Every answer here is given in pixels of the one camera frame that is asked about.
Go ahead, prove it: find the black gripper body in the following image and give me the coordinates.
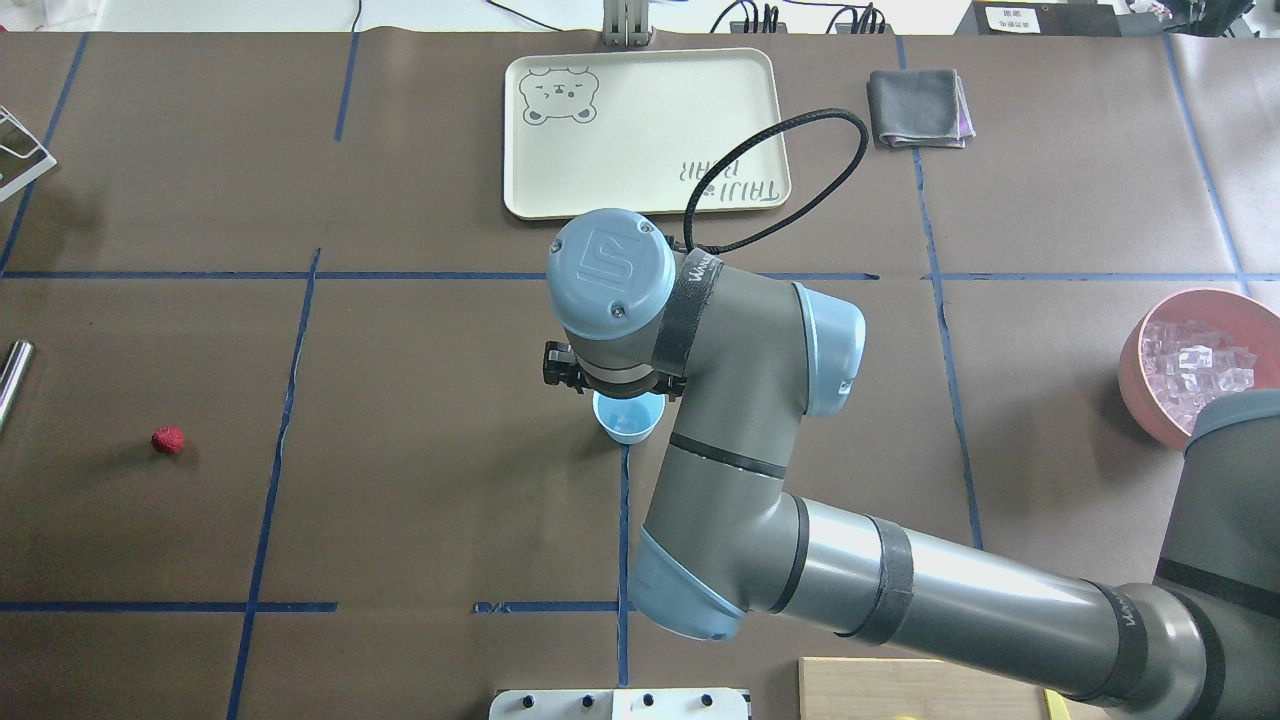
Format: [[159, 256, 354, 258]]
[[541, 341, 687, 400]]

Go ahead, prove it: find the light blue cup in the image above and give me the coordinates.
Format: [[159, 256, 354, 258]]
[[591, 392, 666, 445]]

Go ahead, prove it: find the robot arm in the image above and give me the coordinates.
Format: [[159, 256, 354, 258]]
[[544, 208, 1277, 719]]

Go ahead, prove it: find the metal cup rack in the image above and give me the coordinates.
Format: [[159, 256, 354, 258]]
[[0, 106, 58, 202]]

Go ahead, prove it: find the pile of clear ice cubes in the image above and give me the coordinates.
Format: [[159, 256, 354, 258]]
[[1139, 320, 1258, 430]]

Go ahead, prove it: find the cream bear tray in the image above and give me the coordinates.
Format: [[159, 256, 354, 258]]
[[503, 47, 781, 220]]

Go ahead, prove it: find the red strawberry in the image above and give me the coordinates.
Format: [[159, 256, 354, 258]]
[[150, 425, 187, 456]]

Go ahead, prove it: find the wooden cutting board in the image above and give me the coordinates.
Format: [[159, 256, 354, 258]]
[[797, 657, 1106, 719]]

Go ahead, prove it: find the grey folded cloth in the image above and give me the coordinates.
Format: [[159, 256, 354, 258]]
[[867, 68, 977, 149]]

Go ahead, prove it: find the yellow plastic knife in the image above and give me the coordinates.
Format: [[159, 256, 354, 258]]
[[1042, 688, 1073, 720]]

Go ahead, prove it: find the pink bowl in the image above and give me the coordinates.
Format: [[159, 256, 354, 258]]
[[1117, 288, 1279, 451]]

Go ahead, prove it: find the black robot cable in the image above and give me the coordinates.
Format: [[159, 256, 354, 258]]
[[668, 108, 869, 252]]

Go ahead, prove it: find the aluminium frame post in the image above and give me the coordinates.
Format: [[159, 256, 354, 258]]
[[602, 0, 652, 47]]

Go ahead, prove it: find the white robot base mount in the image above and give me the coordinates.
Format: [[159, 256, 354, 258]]
[[488, 687, 753, 719]]

